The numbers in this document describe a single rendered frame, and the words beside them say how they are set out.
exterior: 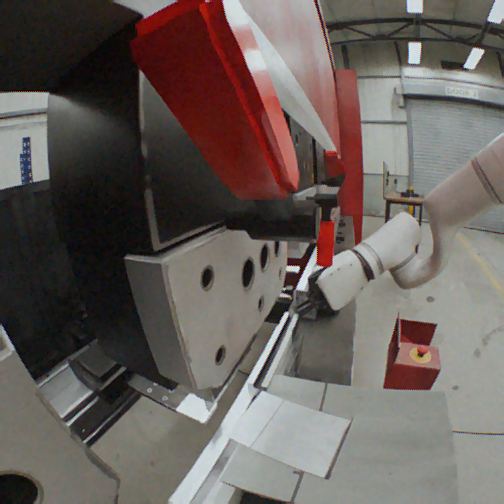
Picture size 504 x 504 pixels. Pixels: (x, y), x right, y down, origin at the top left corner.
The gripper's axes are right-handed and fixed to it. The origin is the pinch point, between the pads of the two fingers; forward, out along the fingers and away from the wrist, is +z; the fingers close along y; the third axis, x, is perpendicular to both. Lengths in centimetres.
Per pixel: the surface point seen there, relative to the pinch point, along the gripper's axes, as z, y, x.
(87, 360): 32.2, 22.4, 15.8
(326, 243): -7.6, 16.9, 14.5
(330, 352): 0.3, -14.7, 2.4
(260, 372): 10.3, 5.0, 15.6
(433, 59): -706, 43, -426
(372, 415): -0.8, -0.7, 28.3
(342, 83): -144, 48, -159
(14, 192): 36, 58, 1
